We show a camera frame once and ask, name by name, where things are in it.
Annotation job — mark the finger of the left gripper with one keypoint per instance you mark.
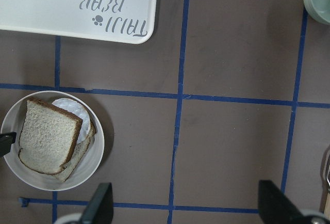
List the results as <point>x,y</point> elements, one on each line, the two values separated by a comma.
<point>6,141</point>

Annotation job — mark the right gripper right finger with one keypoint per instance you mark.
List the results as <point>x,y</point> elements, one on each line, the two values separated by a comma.
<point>275,207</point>

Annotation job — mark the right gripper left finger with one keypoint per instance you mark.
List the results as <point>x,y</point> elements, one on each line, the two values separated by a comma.
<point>100,207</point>

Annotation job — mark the white round plate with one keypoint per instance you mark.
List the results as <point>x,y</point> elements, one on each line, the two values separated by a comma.
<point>13,122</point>

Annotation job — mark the bread slice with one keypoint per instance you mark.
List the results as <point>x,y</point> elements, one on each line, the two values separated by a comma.
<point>48,137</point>
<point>78,154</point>

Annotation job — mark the bread slice on plate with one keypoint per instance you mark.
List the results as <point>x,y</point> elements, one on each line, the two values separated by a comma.
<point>78,154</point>

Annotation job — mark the wooden cutting board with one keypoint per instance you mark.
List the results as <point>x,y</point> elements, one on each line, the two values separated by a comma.
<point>325,183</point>

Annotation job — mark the fried egg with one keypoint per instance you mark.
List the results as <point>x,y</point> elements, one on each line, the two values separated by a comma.
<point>79,110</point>

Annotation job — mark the white bear tray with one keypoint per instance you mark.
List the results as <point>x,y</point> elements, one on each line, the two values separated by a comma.
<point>125,21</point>

